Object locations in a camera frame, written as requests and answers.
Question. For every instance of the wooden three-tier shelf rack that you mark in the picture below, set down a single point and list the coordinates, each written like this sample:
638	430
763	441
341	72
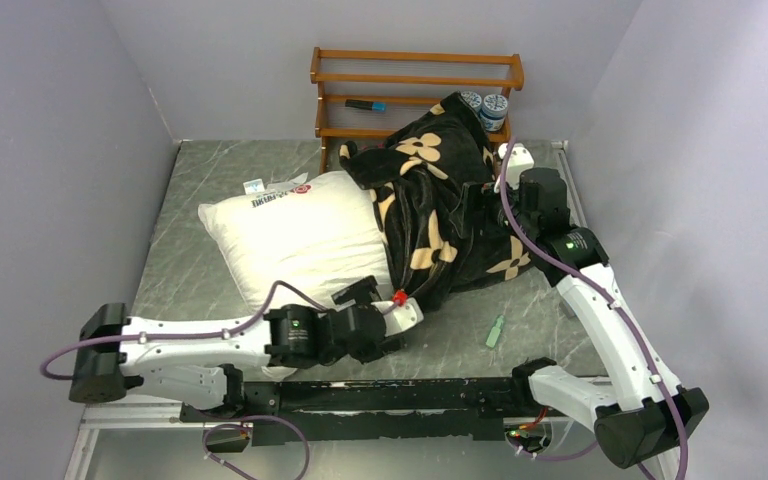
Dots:
409	83

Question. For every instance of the green translucent marker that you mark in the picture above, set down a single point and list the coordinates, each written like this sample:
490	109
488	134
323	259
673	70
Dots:
495	332

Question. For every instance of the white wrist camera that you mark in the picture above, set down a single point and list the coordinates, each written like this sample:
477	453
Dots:
513	164
401	313

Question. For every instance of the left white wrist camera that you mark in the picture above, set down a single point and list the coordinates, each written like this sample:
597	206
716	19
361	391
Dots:
401	313

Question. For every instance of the blue lidded jar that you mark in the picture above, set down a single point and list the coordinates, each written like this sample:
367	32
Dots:
473	99
493	111

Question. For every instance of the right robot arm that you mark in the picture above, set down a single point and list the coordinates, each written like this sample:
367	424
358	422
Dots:
644	413

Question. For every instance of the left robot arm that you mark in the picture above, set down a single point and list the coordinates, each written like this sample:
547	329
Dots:
202	363

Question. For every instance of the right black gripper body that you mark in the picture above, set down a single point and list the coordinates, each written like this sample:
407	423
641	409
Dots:
527	222

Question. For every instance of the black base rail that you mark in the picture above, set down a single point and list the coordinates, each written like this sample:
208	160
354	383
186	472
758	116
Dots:
481	408

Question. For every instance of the white pillow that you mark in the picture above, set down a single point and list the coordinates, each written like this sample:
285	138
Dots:
320	237

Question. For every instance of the left blue lidded jar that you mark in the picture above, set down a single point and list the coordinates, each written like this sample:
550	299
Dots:
473	99

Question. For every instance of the right blue lidded jar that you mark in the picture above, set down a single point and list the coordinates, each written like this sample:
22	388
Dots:
493	111

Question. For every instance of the black pillowcase with beige flowers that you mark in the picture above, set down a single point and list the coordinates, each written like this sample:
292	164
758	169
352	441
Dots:
414	178

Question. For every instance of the blue and black marker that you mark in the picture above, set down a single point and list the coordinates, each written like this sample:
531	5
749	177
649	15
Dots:
366	105

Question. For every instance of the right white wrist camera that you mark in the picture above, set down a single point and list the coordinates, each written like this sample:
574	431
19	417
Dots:
513	164

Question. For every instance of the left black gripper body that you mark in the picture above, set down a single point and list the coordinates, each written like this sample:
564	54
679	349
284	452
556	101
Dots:
378	347

